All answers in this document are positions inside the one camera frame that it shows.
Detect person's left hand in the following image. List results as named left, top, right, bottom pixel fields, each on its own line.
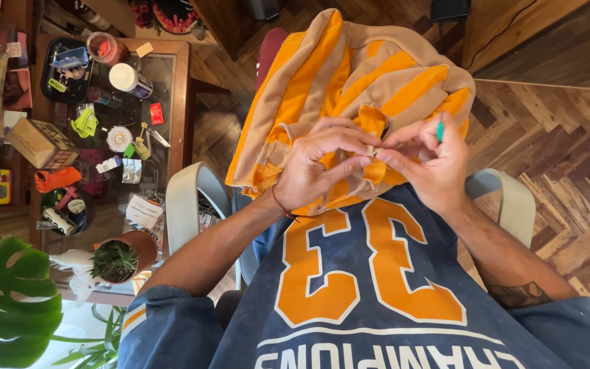
left=273, top=117, right=383, bottom=212

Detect person's right hand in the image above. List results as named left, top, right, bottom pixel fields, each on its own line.
left=376, top=113, right=473, bottom=217

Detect orange and beige striped garment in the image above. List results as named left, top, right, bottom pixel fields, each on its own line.
left=225, top=8, right=476, bottom=216

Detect grey armchair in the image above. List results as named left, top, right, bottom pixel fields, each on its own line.
left=165, top=161, right=537, bottom=288

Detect maroon trousers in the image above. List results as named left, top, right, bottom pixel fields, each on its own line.
left=255, top=27, right=292, bottom=94

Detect navy shirt with orange print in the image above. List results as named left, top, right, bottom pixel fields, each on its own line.
left=117, top=183, right=590, bottom=369

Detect wooden glass-top side table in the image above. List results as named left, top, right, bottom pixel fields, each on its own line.
left=29, top=33, right=193, bottom=300

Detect white paper sheet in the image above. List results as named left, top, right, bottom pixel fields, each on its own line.
left=124, top=194, right=165, bottom=230

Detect dark bin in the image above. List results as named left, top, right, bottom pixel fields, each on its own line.
left=245, top=0, right=284, bottom=22

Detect white-lidded jar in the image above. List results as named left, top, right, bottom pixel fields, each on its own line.
left=109, top=63, right=155, bottom=99

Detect terracotta potted plant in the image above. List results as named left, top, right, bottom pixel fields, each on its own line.
left=88, top=229, right=159, bottom=286

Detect floral patterned bowl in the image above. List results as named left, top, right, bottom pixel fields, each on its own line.
left=130, top=0, right=207, bottom=37

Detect neon yellow cloth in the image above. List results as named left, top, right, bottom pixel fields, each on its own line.
left=71, top=108, right=100, bottom=139

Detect glass jar with red contents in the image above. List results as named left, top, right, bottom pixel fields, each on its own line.
left=86, top=32, right=130, bottom=66

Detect black bowl with small items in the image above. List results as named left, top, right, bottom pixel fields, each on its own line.
left=40, top=187, right=89, bottom=237

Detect white figurine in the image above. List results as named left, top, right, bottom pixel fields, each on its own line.
left=49, top=249, right=102, bottom=308

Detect orange pouch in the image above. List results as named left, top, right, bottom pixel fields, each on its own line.
left=34, top=166, right=83, bottom=194

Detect black printed tray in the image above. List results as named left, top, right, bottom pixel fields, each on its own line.
left=40, top=37, right=96, bottom=106

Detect wooden box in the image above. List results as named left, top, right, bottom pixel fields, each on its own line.
left=6, top=118, right=80, bottom=170

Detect thin-leaved green plant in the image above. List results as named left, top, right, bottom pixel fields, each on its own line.
left=51, top=304, right=128, bottom=369

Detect large monstera plant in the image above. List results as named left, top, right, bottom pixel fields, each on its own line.
left=0, top=122, right=64, bottom=369

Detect red thread bracelet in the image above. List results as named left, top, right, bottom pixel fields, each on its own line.
left=271, top=184, right=316, bottom=224

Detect black box with cable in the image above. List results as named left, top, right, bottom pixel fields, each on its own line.
left=430, top=0, right=543, bottom=73

